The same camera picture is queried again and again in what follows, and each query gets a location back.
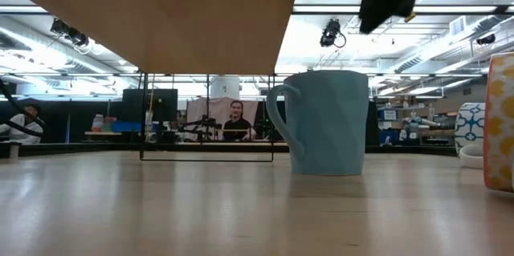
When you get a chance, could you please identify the black monitor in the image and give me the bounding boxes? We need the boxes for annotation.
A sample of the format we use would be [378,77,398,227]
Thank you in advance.
[122,88,179,123]

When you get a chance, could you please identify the black ceiling spotlights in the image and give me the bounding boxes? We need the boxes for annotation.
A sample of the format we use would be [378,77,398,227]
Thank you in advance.
[50,18,90,47]

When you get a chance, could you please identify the wooden riser shelf black legs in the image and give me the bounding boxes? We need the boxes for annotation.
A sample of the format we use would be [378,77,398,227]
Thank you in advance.
[0,0,305,164]

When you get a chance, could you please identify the white backdrop sheet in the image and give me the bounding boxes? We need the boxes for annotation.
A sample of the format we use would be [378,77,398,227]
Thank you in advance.
[186,96,260,141]

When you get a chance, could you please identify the yellow dotted mug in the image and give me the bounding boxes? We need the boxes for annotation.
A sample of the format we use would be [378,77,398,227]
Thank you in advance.
[483,51,514,193]

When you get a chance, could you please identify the black overhead rig camera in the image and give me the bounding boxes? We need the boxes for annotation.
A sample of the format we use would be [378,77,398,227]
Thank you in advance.
[320,18,347,48]

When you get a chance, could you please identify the white cylindrical column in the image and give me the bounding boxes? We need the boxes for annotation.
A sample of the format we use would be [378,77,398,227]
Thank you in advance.
[210,75,241,100]

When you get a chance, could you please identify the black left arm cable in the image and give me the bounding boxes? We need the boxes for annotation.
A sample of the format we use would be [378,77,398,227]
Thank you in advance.
[0,77,46,139]

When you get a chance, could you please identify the black aluminium table frame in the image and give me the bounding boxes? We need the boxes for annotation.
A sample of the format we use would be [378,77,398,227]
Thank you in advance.
[0,142,459,159]

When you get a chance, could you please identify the person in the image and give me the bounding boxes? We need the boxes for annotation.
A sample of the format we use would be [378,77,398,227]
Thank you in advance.
[222,100,258,141]
[0,103,44,145]

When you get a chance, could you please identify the blue storage bin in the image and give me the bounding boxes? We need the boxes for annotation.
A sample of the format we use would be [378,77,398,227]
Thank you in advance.
[111,120,142,133]

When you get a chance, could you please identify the blue white patterned mug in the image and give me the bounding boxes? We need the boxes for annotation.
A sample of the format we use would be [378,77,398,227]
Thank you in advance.
[454,102,487,170]

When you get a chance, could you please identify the blue faceted mug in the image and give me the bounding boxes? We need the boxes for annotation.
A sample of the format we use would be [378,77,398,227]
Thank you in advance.
[265,70,369,177]

